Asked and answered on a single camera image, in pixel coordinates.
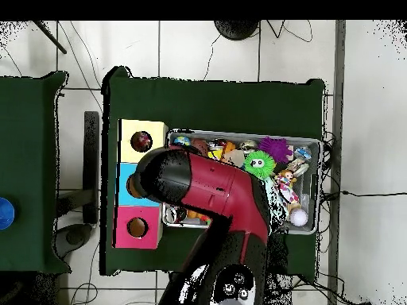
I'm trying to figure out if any plain wooden block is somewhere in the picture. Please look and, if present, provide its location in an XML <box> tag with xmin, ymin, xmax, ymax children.
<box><xmin>222</xmin><ymin>149</ymin><xmax>246</xmax><ymax>168</ymax></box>

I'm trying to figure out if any small brown football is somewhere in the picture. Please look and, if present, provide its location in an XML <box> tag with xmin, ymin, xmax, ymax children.
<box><xmin>192</xmin><ymin>138</ymin><xmax>210</xmax><ymax>156</ymax></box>

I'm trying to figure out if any white baseball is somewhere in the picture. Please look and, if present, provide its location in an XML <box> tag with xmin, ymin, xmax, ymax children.
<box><xmin>289</xmin><ymin>208</ymin><xmax>308</xmax><ymax>227</ymax></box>

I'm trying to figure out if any black rod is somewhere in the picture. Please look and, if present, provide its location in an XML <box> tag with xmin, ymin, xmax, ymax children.
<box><xmin>33</xmin><ymin>20</ymin><xmax>68</xmax><ymax>55</ymax></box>

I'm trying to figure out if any purple spiky rubber toy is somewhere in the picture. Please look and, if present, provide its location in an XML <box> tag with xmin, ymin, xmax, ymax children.
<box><xmin>258</xmin><ymin>136</ymin><xmax>293</xmax><ymax>164</ymax></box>

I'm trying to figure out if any shallow clear mesh bin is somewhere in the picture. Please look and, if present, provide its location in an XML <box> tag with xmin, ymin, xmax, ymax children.
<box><xmin>161</xmin><ymin>128</ymin><xmax>322</xmax><ymax>236</ymax></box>

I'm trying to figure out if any green spiky toy with eyes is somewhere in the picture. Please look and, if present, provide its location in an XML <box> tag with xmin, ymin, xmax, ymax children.
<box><xmin>243</xmin><ymin>150</ymin><xmax>277</xmax><ymax>180</ymax></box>

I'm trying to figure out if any blue round object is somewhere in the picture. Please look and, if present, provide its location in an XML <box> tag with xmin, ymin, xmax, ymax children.
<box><xmin>0</xmin><ymin>196</ymin><xmax>16</xmax><ymax>230</ymax></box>

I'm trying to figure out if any grey round floor base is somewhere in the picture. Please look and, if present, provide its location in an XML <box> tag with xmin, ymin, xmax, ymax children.
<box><xmin>53</xmin><ymin>223</ymin><xmax>94</xmax><ymax>259</ymax></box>

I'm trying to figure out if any round black stand base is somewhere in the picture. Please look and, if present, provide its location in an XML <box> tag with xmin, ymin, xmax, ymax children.
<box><xmin>213</xmin><ymin>20</ymin><xmax>260</xmax><ymax>41</ymax></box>

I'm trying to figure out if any doll in spotted dress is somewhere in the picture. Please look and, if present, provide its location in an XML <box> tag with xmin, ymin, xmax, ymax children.
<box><xmin>274</xmin><ymin>169</ymin><xmax>301</xmax><ymax>212</ymax></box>

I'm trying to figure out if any wooden box with three holes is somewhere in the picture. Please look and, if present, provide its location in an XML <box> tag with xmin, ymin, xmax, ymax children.
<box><xmin>112</xmin><ymin>118</ymin><xmax>169</xmax><ymax>249</ymax></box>

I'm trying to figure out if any black and red soda can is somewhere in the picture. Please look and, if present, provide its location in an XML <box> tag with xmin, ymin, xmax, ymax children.
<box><xmin>165</xmin><ymin>205</ymin><xmax>188</xmax><ymax>224</ymax></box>

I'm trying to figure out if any colourful spotted cloth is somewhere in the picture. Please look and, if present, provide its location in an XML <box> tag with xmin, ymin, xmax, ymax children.
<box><xmin>130</xmin><ymin>130</ymin><xmax>153</xmax><ymax>153</ymax></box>

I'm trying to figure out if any thin black cable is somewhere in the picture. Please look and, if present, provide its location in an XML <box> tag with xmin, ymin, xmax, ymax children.
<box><xmin>339</xmin><ymin>189</ymin><xmax>407</xmax><ymax>197</ymax></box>

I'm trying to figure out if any black upright panel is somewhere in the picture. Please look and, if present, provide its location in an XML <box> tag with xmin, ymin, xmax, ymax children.
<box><xmin>83</xmin><ymin>110</ymin><xmax>100</xmax><ymax>225</ymax></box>

